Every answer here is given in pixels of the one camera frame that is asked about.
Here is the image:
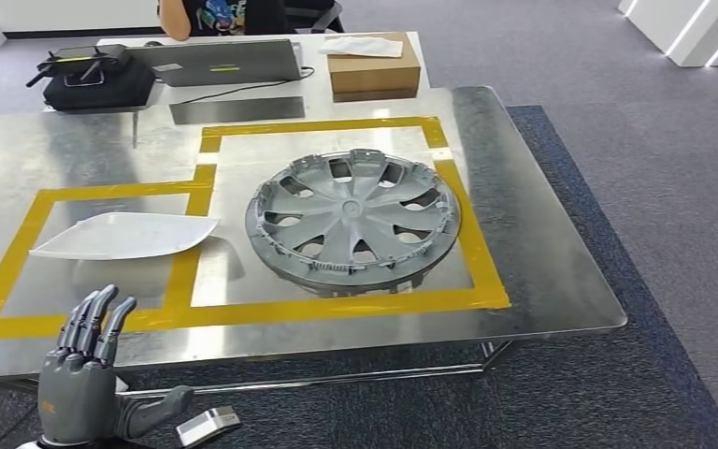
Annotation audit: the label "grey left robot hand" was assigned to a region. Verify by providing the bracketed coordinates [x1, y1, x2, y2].
[36, 283, 196, 447]

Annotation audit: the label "white curved plastic part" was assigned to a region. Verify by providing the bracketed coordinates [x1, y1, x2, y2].
[28, 211, 221, 262]

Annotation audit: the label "metal top workbench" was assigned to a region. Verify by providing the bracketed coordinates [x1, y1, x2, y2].
[0, 85, 629, 399]

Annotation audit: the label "black bag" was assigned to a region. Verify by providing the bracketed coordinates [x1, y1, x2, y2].
[42, 58, 158, 113]

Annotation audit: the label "grey wheel hubcap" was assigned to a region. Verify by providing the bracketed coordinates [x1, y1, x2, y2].
[244, 148, 463, 299]

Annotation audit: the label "black router with antennas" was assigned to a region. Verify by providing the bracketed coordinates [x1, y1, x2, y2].
[25, 43, 133, 89]

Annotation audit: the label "grey laptop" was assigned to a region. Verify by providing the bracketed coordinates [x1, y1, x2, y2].
[125, 38, 305, 89]

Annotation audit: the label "white desk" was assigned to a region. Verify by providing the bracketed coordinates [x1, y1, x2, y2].
[94, 32, 432, 119]

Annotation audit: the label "person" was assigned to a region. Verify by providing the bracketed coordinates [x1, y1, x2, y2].
[157, 0, 292, 42]

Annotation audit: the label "flat brown cardboard box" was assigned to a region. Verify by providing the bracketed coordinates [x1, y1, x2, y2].
[332, 86, 420, 104]

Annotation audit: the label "white tissue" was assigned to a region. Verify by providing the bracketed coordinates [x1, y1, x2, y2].
[317, 36, 406, 60]

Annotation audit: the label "black office chair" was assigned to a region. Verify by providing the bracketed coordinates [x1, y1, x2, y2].
[284, 0, 347, 36]

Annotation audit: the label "black laptop cable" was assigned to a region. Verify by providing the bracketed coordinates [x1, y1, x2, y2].
[176, 65, 316, 108]

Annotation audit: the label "white lit wall panels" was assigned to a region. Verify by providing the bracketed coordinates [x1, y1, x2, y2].
[617, 0, 718, 68]

